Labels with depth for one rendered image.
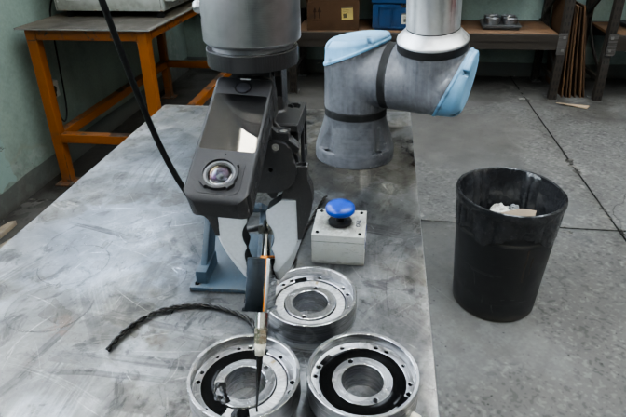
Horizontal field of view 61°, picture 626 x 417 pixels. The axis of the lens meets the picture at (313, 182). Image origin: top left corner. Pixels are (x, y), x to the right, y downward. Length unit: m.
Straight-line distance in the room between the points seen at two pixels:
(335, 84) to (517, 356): 1.15
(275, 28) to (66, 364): 0.43
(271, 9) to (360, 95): 0.57
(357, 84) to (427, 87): 0.12
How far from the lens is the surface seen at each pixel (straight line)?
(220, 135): 0.39
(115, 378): 0.62
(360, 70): 0.93
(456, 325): 1.88
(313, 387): 0.52
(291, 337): 0.59
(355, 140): 0.97
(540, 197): 1.93
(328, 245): 0.71
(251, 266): 0.48
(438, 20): 0.87
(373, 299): 0.67
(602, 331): 2.01
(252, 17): 0.39
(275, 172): 0.43
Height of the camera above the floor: 1.23
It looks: 27 degrees down
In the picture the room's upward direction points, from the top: 1 degrees counter-clockwise
